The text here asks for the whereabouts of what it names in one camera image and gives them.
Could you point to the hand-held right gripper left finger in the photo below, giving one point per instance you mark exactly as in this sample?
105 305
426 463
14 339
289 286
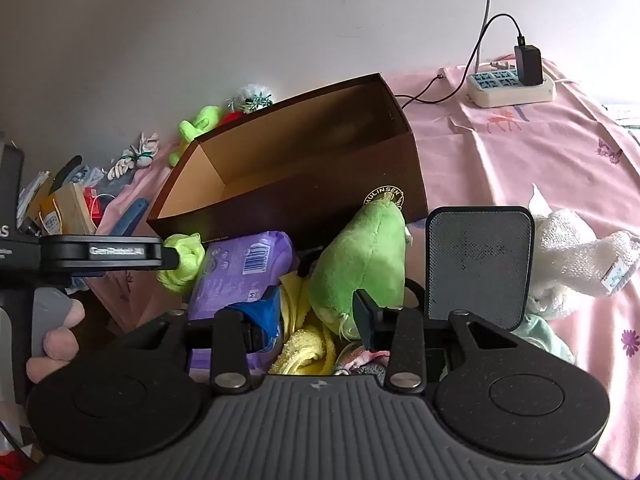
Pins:
260 322

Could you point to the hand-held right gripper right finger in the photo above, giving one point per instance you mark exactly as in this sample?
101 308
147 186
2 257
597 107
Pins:
366 320

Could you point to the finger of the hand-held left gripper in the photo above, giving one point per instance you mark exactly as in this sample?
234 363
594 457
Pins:
100 255

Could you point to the green plush toy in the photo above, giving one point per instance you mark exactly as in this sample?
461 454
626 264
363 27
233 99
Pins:
360 260

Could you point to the neon green knotted cloth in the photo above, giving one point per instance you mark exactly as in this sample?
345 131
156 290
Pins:
182 270

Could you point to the brown cardboard box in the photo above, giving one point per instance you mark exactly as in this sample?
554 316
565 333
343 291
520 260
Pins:
300 185

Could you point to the white towel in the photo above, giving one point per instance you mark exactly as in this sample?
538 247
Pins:
565 250

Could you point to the red soft toy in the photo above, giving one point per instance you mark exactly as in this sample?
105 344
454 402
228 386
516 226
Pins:
230 117

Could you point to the person's left hand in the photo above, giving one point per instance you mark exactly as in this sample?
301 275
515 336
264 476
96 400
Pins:
60 342

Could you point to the pink white cloth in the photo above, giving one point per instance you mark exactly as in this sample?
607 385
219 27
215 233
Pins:
357 357

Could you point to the blue oblong case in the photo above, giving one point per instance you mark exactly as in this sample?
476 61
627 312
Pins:
131 214

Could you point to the red packet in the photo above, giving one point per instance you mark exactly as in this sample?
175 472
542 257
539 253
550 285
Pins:
97 202

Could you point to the yellow towel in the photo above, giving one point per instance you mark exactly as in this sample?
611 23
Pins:
305 350

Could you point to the kraft paper box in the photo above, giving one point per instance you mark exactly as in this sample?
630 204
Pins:
70 207

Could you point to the purple pad packet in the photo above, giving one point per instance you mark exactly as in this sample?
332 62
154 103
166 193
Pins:
235 270

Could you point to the white papers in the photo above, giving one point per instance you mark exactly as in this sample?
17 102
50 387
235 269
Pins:
32 192

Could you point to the clear plastic packet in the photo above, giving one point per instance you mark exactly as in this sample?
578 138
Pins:
90 175

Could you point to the black oblong object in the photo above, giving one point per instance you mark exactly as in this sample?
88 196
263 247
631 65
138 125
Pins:
67 172

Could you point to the white knotted cloth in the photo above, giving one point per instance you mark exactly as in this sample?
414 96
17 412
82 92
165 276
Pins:
135 157

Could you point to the black folding phone stand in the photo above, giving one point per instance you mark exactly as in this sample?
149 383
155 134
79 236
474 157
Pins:
475 260

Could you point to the neon green plush figure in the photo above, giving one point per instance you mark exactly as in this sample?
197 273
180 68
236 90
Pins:
200 122

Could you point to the mint green cloth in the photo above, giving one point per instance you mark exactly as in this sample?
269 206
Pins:
545 337

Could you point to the pink printed bedsheet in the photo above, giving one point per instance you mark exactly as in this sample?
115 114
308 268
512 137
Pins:
500 160

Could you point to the white fluffy toy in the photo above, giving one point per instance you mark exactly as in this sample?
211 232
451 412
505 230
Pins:
250 94

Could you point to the white power strip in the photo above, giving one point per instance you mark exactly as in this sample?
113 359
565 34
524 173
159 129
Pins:
500 94

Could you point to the black charger adapter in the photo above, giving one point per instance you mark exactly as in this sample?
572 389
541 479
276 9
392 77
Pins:
529 65

